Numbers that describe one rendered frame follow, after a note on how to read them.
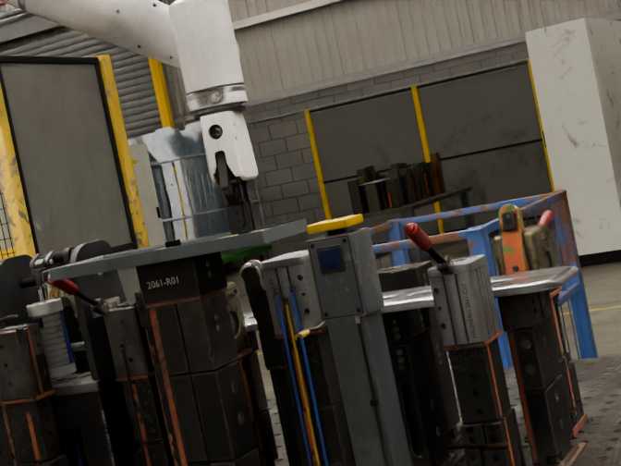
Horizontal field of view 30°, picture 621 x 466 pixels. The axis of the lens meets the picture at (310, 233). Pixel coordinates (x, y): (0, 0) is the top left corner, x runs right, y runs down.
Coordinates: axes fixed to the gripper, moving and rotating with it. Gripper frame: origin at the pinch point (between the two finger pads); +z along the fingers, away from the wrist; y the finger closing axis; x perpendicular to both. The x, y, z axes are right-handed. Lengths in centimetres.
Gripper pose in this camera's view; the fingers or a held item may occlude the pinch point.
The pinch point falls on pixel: (241, 217)
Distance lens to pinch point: 165.2
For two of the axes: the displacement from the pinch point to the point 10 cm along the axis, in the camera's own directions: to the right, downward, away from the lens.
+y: 1.7, -0.8, 9.8
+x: -9.7, 1.8, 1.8
